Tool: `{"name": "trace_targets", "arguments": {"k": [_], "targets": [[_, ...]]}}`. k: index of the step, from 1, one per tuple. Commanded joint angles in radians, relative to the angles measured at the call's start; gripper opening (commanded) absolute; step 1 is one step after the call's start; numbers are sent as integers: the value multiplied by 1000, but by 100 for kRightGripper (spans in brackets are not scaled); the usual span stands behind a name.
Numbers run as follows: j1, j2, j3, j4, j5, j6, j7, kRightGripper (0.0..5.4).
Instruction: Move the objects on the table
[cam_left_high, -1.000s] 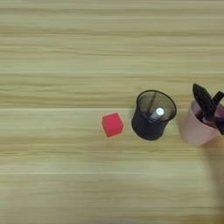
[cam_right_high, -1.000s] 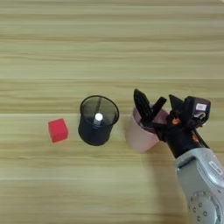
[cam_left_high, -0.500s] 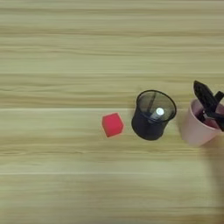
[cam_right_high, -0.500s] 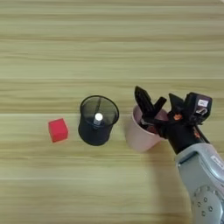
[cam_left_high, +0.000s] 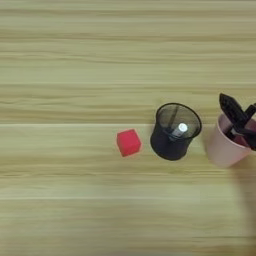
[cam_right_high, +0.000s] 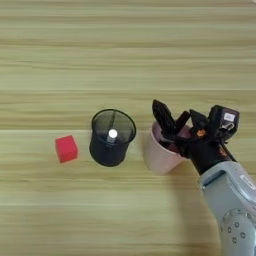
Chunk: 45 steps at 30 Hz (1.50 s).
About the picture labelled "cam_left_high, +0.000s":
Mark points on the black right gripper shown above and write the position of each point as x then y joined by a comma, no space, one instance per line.
250,136

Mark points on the pink plastic cup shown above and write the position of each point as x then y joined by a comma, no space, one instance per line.
221,150

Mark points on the black mesh pen holder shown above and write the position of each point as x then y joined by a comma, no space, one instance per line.
166,148

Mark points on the red foam cube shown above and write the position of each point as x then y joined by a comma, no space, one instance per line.
129,143

